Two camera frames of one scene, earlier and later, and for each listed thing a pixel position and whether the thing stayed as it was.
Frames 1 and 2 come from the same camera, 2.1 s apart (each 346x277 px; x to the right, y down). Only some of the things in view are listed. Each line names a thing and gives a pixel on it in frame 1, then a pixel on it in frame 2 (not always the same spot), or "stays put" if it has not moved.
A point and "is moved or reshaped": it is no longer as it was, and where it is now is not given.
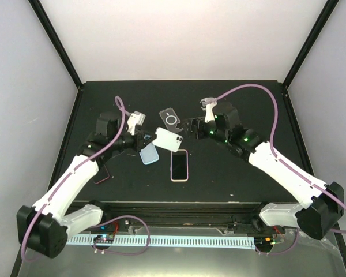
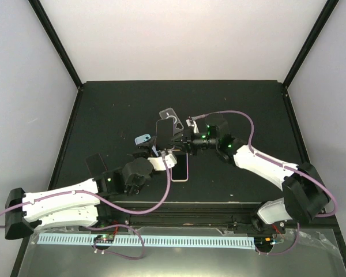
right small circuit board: x=264 y=241 stays put
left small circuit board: x=104 y=238 stays put
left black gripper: x=140 y=142 to x=145 y=149
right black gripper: x=192 y=123 to x=187 y=138
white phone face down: x=167 y=139 is moved or reshaped
